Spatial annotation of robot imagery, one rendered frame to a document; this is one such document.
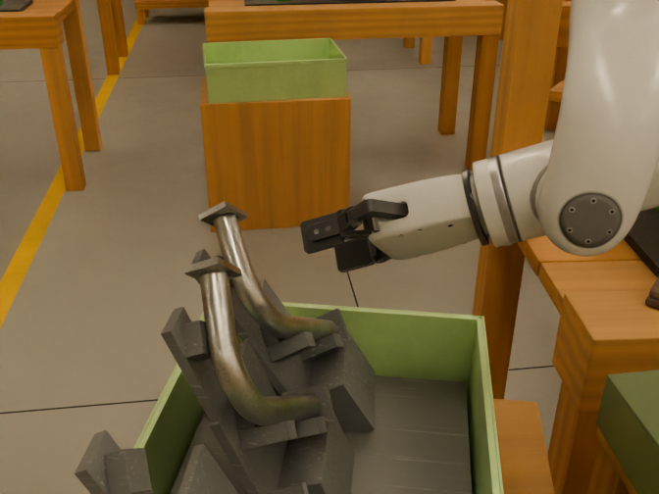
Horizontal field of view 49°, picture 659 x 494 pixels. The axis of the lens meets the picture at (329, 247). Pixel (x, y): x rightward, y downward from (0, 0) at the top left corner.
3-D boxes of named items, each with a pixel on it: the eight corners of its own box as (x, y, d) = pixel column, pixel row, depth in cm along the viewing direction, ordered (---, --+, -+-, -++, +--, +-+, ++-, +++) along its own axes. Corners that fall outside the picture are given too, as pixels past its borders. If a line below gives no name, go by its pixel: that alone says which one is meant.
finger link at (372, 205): (424, 212, 70) (371, 227, 71) (398, 189, 63) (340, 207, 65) (427, 222, 69) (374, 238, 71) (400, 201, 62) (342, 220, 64)
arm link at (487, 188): (506, 172, 73) (477, 181, 74) (492, 142, 65) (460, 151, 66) (526, 251, 71) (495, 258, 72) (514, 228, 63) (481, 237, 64)
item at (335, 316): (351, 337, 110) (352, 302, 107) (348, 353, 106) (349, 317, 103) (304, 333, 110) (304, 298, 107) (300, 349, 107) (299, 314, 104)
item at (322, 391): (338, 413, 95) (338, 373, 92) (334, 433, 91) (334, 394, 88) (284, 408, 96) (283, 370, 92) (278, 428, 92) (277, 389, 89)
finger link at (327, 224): (366, 206, 68) (302, 223, 70) (355, 196, 65) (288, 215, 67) (372, 237, 67) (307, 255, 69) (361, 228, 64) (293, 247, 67)
